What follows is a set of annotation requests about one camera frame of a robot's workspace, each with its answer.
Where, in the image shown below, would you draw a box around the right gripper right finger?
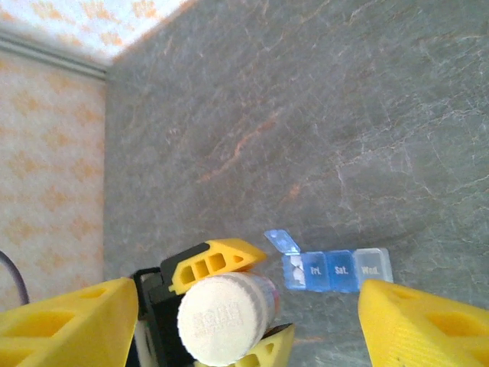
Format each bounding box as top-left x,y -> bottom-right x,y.
357,278 -> 489,367

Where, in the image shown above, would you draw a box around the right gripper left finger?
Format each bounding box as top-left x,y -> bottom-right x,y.
0,277 -> 139,367

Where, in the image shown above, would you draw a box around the white orange vitamin bottle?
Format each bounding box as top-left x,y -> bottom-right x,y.
244,271 -> 283,326

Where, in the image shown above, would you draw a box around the white-capped pill bottle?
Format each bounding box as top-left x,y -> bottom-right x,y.
176,271 -> 270,366

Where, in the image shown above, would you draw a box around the blue weekly pill organizer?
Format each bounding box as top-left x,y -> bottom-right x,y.
264,229 -> 394,294

